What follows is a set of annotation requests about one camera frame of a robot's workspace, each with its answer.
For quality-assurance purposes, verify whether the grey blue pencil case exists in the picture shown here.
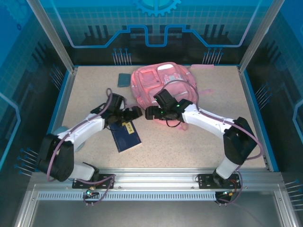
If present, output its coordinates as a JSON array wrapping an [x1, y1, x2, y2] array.
[[117, 73, 131, 88]]

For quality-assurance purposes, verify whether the pink backpack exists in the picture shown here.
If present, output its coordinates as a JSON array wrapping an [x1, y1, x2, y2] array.
[[130, 61, 215, 131]]

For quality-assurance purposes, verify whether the dark blue book yellow label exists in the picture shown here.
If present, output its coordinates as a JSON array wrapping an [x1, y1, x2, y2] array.
[[108, 121, 143, 154]]

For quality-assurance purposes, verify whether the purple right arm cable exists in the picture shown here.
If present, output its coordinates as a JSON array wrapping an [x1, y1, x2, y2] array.
[[162, 79, 263, 207]]

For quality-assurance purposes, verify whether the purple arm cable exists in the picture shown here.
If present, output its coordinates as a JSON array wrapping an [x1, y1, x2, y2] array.
[[162, 79, 263, 207], [46, 87, 116, 207]]

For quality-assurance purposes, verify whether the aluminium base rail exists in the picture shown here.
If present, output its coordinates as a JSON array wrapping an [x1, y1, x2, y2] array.
[[30, 167, 285, 190]]

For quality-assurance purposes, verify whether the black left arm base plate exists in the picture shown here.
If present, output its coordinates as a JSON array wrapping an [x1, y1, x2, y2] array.
[[71, 174, 116, 190]]

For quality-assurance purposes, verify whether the slotted cable duct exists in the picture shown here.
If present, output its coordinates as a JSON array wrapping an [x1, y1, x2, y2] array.
[[37, 192, 217, 201]]

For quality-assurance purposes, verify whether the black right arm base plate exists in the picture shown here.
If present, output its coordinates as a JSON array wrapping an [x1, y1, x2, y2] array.
[[197, 174, 242, 190]]

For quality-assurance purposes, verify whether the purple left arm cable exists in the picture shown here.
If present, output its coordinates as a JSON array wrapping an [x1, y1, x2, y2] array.
[[46, 87, 116, 207]]

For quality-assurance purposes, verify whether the aluminium left frame post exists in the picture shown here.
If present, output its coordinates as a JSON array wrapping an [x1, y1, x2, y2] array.
[[26, 0, 79, 73]]

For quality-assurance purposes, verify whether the aluminium frame post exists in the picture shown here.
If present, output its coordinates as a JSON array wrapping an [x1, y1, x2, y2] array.
[[26, 0, 79, 73], [238, 0, 286, 74]]

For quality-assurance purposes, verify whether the aluminium right frame post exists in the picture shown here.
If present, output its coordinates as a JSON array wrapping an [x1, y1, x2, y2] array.
[[238, 0, 286, 74]]

